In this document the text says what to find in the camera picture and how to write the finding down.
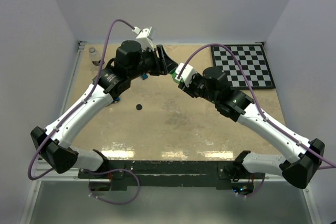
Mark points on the clear Pepsi bottle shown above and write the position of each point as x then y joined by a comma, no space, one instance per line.
95,56

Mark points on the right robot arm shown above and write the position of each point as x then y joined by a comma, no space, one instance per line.
299,158

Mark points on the black white chessboard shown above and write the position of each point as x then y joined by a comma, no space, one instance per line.
254,64

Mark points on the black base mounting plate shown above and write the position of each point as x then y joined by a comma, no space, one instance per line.
118,175

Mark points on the green plastic bottle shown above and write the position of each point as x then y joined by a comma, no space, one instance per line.
176,78

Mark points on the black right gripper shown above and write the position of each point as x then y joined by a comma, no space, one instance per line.
189,89

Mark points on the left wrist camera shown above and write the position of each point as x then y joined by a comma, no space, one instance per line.
145,37

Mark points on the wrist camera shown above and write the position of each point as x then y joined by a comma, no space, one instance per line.
187,73
145,37

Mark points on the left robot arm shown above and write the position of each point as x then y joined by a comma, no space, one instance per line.
53,143

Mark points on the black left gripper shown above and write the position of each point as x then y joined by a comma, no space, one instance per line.
164,64

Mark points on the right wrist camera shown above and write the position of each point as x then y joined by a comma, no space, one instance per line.
187,73

